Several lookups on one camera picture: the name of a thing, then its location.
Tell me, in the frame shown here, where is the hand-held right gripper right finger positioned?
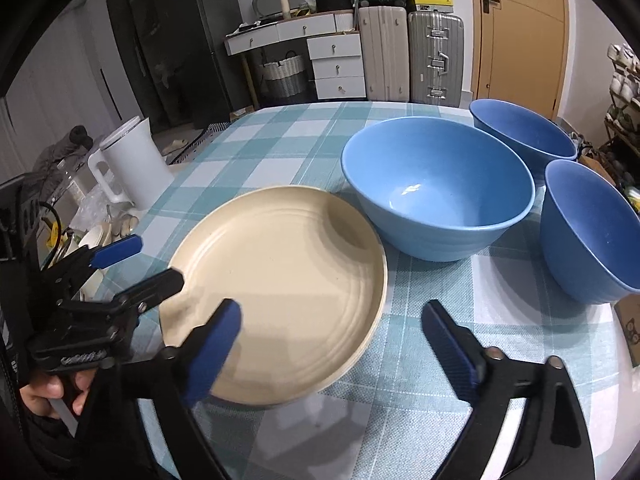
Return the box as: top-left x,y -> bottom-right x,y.
421,300 -> 596,480

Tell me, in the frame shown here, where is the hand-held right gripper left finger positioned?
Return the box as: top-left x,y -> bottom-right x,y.
75,298 -> 242,480

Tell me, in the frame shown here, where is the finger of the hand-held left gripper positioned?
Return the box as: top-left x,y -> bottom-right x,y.
47,235 -> 144,286
107,268 -> 185,313

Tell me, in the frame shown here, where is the light blue bowl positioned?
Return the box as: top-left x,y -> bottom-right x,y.
341,116 -> 536,263

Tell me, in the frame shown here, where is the person's left hand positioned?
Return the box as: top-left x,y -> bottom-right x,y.
19,367 -> 96,418

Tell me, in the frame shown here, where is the white electric kettle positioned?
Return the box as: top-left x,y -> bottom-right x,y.
87,116 -> 176,211

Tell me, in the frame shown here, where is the dark grey cloth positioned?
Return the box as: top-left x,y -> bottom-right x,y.
32,125 -> 96,181

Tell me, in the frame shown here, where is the grey striped floor mat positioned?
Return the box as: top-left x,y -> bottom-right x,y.
166,121 -> 236,166

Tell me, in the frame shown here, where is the cardboard box with green print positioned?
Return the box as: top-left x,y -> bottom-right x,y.
614,294 -> 640,368

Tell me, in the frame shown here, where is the white wardrobe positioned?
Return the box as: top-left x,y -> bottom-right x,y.
65,0 -> 151,136

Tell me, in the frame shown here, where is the teal checked tablecloth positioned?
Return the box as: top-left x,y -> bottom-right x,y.
82,101 -> 623,480

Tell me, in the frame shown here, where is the dark grey refrigerator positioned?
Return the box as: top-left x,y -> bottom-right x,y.
155,0 -> 236,131

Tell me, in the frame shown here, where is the black glass cabinet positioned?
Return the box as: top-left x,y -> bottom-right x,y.
102,0 -> 171,133

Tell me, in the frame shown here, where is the brown cardboard box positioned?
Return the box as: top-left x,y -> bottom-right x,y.
579,152 -> 618,186

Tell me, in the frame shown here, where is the woven laundry basket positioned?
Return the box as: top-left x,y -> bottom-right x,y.
261,51 -> 307,100

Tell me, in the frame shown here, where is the white dressing desk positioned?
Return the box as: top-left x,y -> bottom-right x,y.
224,9 -> 367,111

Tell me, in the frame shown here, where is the wooden shoe rack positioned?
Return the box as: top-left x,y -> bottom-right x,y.
602,42 -> 640,171

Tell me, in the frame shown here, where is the beige suitcase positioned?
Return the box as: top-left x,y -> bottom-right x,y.
357,5 -> 411,103

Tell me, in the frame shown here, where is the silver suitcase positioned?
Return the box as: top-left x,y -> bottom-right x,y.
407,9 -> 465,108

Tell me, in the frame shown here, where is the wooden door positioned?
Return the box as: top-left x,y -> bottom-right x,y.
469,0 -> 571,121

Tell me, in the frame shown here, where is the black cable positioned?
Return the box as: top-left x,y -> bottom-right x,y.
37,202 -> 63,261

